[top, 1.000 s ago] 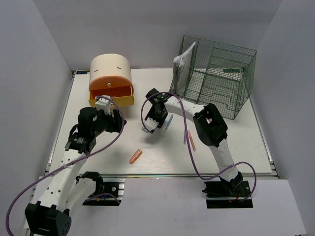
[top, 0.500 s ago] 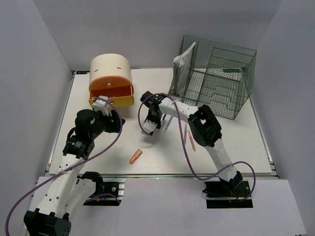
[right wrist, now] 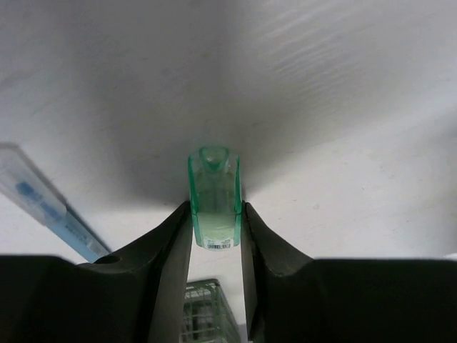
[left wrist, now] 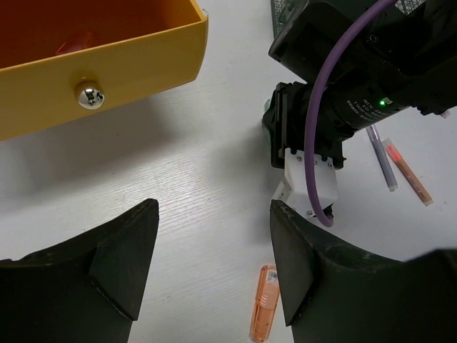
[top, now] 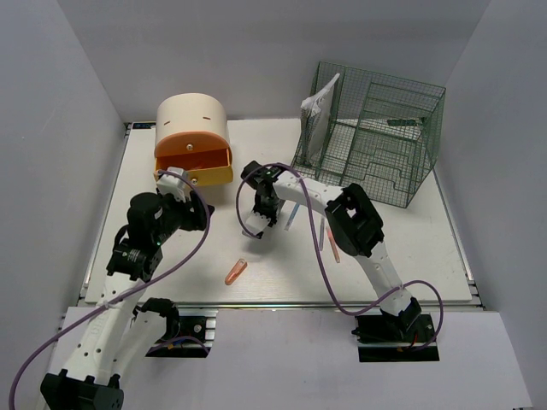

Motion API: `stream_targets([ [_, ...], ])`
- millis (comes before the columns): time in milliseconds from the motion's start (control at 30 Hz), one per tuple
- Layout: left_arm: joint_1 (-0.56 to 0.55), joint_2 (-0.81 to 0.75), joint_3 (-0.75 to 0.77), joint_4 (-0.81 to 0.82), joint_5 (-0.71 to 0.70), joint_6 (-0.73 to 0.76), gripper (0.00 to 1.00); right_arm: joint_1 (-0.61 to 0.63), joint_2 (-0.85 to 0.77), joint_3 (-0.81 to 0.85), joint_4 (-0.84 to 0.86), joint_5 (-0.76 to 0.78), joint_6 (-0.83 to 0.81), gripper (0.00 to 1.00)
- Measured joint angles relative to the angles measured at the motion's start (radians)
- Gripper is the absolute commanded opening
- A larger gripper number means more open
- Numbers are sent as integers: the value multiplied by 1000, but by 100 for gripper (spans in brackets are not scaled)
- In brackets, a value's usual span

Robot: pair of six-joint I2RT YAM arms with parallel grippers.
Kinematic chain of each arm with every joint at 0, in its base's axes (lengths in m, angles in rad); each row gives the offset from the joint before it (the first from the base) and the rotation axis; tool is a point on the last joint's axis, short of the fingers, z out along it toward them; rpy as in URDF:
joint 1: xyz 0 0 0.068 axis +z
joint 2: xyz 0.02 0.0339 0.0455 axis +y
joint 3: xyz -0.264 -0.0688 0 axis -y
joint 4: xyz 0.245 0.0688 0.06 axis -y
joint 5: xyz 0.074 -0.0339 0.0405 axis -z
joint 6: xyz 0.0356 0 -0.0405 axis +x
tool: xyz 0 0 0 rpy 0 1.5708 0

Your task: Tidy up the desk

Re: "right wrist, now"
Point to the green wire mesh organizer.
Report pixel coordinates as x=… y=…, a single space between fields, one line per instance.
x=207 y=316

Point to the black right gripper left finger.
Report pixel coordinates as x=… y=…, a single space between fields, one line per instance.
x=135 y=294

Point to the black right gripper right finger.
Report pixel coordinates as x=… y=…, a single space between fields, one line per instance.
x=291 y=297

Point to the blue highlighter pen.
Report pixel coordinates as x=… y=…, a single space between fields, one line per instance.
x=22 y=183

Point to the green transparent correction tape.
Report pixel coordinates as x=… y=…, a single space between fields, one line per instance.
x=215 y=197

